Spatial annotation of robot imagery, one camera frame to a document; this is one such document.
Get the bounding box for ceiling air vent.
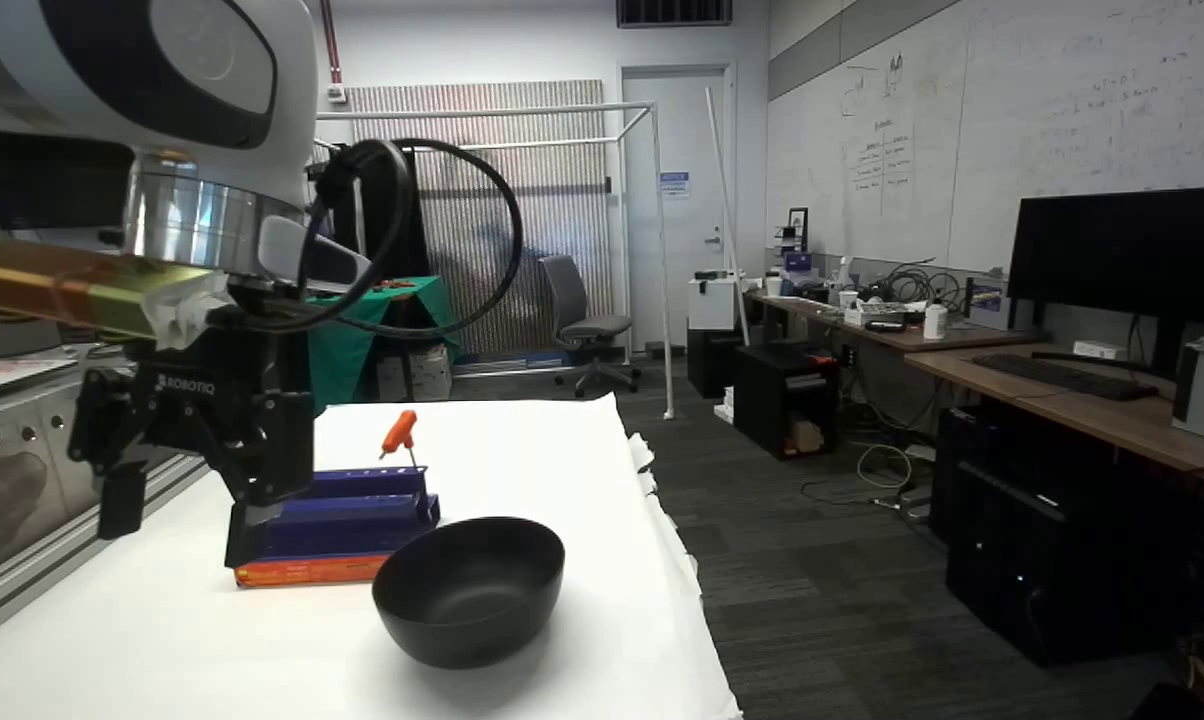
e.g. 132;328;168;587
612;0;742;30

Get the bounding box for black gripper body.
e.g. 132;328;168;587
70;313;319;513

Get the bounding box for black computer monitor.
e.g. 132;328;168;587
1004;178;1204;371

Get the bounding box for cluttered wooden workbench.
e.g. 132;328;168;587
742;287;1047;360

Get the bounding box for white table cover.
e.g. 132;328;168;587
0;392;749;720

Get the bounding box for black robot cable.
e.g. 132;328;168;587
231;134;528;350

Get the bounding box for yellow wrist camera bar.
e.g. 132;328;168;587
0;239;231;346

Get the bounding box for black storage box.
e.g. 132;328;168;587
729;339;845;462

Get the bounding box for black bowl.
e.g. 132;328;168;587
370;513;568;673

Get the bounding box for wooden desk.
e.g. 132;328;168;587
902;339;1204;501

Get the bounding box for grey office chair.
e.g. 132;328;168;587
541;250;646;401

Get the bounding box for red handled screwdriver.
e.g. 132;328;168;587
377;409;426;473

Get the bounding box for aluminium rail base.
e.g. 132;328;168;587
0;346;220;649

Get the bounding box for black keyboard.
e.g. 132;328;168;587
967;346;1164;403

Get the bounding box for white pipe frame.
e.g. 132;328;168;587
311;101;681;425

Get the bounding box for small black box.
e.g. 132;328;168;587
683;325;746;403

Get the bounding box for green cloth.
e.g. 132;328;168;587
300;272;463;410

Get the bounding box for red pipe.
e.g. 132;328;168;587
316;0;354;106

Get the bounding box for floor cables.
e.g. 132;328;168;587
850;434;942;519

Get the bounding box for white door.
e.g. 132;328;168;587
621;65;742;360

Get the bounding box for black wall screen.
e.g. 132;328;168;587
0;126;140;234

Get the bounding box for blue and orange tool rack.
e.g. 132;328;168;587
220;461;444;592

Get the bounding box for grey partition panel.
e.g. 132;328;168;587
338;78;621;362

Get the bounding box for wall whiteboard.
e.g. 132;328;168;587
763;0;1204;297

